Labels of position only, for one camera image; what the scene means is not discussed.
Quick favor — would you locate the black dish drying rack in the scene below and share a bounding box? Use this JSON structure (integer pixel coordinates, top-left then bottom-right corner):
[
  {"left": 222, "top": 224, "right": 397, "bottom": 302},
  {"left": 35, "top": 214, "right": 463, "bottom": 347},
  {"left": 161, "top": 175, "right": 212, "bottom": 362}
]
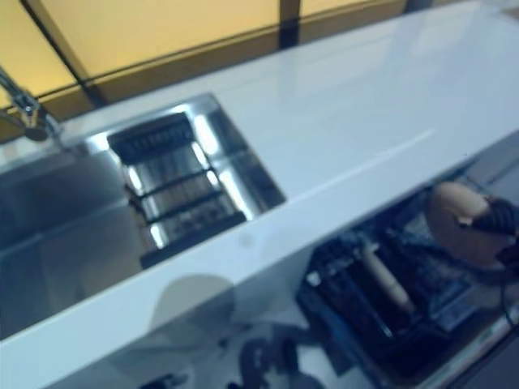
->
[{"left": 106, "top": 113, "right": 249, "bottom": 269}]

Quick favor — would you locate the white cabinet door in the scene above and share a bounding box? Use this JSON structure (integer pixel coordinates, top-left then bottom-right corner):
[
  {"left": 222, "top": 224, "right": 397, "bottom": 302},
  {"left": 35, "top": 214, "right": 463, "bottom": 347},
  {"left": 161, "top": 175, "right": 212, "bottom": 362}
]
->
[{"left": 133, "top": 246, "right": 322, "bottom": 389}]

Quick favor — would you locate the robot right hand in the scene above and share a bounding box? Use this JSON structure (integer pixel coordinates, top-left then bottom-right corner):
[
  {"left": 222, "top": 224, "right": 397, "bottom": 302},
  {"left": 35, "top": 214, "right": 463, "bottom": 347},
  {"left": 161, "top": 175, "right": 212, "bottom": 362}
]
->
[{"left": 457, "top": 194, "right": 519, "bottom": 265}]

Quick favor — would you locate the dark window frame grid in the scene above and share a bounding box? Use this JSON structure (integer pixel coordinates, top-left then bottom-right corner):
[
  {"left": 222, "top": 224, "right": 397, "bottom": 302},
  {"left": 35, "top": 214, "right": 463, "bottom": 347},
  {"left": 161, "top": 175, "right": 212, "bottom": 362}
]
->
[{"left": 0, "top": 0, "right": 407, "bottom": 115}]

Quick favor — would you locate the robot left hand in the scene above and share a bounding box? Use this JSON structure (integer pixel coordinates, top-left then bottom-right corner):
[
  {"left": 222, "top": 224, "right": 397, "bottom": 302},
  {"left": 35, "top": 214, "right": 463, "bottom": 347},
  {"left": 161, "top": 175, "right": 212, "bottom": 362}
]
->
[{"left": 136, "top": 372, "right": 196, "bottom": 389}]

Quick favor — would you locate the chrome gooseneck kitchen faucet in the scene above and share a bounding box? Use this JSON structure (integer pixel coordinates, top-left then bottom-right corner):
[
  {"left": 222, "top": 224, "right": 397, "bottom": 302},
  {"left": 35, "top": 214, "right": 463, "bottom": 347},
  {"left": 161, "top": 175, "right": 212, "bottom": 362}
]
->
[{"left": 0, "top": 63, "right": 65, "bottom": 143}]

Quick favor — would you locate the stainless steel sink basin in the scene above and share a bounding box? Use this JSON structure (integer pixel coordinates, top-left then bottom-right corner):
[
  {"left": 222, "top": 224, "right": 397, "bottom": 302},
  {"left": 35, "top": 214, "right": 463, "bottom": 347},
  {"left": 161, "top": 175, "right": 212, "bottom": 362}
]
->
[{"left": 0, "top": 92, "right": 288, "bottom": 338}]

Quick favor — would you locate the dishwasher wire rack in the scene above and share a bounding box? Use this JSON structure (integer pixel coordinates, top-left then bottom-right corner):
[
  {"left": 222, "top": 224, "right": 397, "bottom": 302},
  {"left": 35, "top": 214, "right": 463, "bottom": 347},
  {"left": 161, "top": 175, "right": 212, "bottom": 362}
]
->
[{"left": 297, "top": 193, "right": 519, "bottom": 354}]

